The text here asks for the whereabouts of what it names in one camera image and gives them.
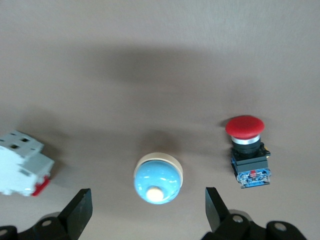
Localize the white circuit breaker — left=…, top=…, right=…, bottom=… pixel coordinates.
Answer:
left=0, top=129, right=55, bottom=197

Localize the blue dome call bell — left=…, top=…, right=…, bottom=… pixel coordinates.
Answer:
left=133, top=152, right=184, bottom=206

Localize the red mushroom push button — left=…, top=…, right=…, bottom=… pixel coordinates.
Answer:
left=224, top=115, right=272, bottom=190

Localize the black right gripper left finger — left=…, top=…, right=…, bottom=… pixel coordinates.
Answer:
left=33, top=188, right=93, bottom=240

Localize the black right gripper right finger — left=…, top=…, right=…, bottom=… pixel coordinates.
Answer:
left=199, top=186, right=266, bottom=240

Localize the brown table cover mat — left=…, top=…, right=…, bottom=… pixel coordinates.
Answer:
left=0, top=0, right=320, bottom=240

